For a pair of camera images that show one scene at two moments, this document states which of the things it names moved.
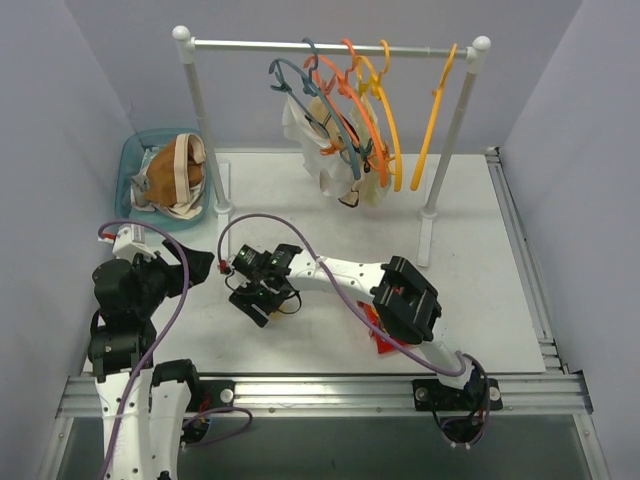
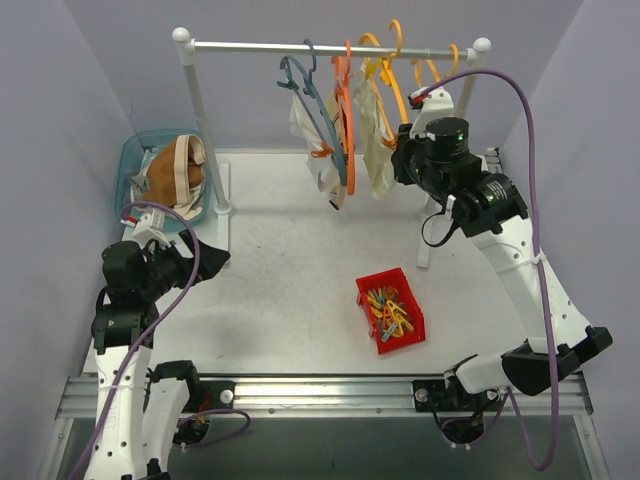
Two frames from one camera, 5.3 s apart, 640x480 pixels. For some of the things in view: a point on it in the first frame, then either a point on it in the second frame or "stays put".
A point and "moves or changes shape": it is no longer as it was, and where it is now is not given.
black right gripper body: x=257 y=304 to x=405 y=153
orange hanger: x=333 y=75 to x=345 y=104
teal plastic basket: x=128 y=162 stays put
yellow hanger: x=376 y=82 moves or changes shape
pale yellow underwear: x=377 y=178 moves or changes shape
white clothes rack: x=475 y=55 stays put
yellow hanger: x=429 y=127 moves or changes shape
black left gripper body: x=170 y=267 stays put
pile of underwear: x=172 y=179 stays put
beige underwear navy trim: x=320 y=110 to x=336 y=192
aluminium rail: x=555 y=391 stays put
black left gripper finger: x=192 y=257 to x=204 y=248
